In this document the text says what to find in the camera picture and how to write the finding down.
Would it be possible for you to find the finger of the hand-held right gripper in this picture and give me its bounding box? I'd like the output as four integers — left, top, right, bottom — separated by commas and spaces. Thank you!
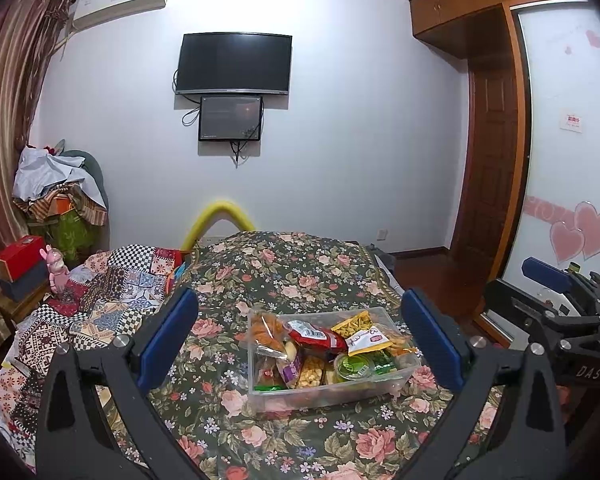
482, 279, 600, 333
521, 256, 600, 301

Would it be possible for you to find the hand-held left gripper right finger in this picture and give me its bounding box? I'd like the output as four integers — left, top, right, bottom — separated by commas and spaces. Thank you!
395, 287, 566, 480

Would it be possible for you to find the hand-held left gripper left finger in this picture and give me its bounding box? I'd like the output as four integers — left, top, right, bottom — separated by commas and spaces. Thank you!
35, 285, 201, 480

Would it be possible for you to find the green snack packet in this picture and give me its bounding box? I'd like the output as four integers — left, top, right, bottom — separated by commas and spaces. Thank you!
367, 350, 398, 373

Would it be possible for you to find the orange snack packet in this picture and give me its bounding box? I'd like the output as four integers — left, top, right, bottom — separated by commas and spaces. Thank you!
250, 312, 291, 358

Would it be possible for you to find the red snack packet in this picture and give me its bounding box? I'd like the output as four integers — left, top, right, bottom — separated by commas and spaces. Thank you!
286, 320, 348, 352

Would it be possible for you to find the clear plastic container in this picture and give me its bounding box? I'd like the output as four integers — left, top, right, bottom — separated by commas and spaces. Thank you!
247, 306, 422, 413

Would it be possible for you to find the orange chip packet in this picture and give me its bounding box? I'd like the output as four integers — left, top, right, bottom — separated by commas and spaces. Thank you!
380, 330, 416, 356

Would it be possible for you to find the white packet with red label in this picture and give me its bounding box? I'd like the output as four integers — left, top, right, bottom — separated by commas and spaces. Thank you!
347, 327, 388, 357

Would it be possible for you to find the yellow chip packet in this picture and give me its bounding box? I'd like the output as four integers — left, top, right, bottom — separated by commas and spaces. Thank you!
331, 310, 388, 343

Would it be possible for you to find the patchwork quilt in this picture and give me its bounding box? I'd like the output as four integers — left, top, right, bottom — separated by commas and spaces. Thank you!
0, 242, 191, 471

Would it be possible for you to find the green lidded cup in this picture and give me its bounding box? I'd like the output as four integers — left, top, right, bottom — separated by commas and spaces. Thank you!
334, 353, 376, 378

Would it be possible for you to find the zip bag with green strip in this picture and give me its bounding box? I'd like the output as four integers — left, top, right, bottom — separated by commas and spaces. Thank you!
252, 355, 286, 392

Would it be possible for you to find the wooden door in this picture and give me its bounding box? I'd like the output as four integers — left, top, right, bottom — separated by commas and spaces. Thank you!
450, 67, 531, 281

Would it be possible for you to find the floral blanket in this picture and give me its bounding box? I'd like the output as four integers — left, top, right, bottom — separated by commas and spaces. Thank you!
95, 230, 571, 480

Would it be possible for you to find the clear packet of puffed bites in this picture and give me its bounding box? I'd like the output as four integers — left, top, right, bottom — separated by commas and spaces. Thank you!
297, 355, 331, 388

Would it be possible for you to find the purple snack packet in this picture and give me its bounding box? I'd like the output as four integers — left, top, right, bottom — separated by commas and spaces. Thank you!
277, 355, 303, 388

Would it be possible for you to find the yellow foam tube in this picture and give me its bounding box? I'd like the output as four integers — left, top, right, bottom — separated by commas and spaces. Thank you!
180, 199, 255, 253

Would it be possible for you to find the pink toy figure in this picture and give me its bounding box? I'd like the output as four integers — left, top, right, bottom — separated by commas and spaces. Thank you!
39, 244, 71, 293

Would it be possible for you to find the frosted sliding door with hearts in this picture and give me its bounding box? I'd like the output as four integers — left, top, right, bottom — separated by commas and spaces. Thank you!
502, 0, 600, 281

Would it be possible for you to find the grey box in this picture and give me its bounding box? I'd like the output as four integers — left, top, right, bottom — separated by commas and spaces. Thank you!
0, 259, 51, 303

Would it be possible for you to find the red box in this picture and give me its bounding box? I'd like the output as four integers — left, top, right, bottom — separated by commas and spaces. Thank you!
0, 235, 48, 283

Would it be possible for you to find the grey chair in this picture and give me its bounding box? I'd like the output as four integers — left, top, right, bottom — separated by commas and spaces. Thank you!
60, 149, 110, 211

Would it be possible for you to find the pile of clothes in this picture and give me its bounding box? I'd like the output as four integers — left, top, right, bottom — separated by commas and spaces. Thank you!
12, 142, 110, 261

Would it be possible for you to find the striped curtain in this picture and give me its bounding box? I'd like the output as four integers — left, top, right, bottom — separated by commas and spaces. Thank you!
0, 0, 76, 356

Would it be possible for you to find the wooden overhead cabinet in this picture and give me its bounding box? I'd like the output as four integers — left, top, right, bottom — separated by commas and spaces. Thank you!
409, 0, 588, 58

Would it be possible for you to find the white air conditioner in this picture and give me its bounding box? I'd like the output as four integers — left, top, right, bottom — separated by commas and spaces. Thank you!
72, 0, 173, 31

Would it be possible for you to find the black monitor cable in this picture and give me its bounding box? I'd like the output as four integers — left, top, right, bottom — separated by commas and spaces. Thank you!
230, 140, 251, 168

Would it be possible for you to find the black television cable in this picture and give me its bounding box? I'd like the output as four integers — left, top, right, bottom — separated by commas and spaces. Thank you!
172, 72, 203, 127

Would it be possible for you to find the small wall monitor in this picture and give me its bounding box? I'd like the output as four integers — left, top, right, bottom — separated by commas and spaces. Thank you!
198, 95, 264, 142

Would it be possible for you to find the black wall television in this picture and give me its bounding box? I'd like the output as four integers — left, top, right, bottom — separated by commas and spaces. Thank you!
175, 33, 293, 97

